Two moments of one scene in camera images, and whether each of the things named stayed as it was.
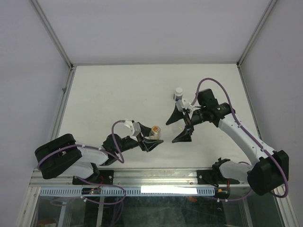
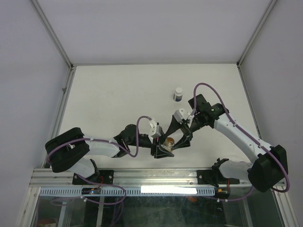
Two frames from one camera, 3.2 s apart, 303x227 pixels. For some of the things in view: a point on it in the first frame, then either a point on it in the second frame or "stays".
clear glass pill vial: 155,133 → 168,144
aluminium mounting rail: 124,177 stays
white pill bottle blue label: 178,94 stays
